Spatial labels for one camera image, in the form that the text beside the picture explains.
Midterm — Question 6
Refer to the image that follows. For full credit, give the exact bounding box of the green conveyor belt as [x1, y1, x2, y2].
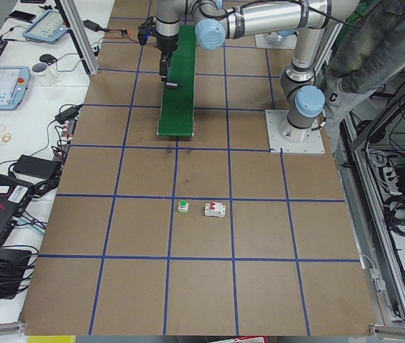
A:
[157, 25, 196, 136]

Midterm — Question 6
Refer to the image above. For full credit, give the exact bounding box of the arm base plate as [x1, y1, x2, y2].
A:
[265, 109, 325, 155]
[255, 32, 297, 50]

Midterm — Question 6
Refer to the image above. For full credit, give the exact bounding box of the far teach pendant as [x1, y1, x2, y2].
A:
[22, 10, 69, 44]

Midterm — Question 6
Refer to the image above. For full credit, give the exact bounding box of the person in grey jacket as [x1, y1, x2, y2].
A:
[324, 1, 405, 153]

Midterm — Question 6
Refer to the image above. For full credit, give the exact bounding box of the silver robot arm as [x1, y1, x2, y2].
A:
[141, 1, 357, 147]

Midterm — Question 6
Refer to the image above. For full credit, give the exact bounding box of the black power brick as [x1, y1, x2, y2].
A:
[13, 154, 61, 179]

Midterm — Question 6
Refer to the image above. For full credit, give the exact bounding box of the aluminium frame post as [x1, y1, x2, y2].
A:
[55, 0, 99, 77]

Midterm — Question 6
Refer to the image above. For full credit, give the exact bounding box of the black power adapter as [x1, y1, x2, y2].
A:
[83, 19, 104, 32]

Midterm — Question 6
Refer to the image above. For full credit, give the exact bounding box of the white paper cup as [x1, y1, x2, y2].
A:
[31, 62, 59, 86]

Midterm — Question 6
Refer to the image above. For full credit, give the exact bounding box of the green push button switch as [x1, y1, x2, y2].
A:
[177, 200, 189, 213]

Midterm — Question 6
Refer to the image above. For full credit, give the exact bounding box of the teach pendant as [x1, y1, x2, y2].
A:
[0, 66, 31, 111]
[22, 10, 69, 44]

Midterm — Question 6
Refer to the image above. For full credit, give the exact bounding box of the white green circuit breaker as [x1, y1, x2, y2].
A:
[204, 202, 226, 218]

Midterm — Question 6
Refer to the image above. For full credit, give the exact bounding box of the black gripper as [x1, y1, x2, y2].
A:
[156, 32, 179, 89]

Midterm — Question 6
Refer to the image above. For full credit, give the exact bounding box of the near teach pendant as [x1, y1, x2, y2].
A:
[0, 66, 31, 111]

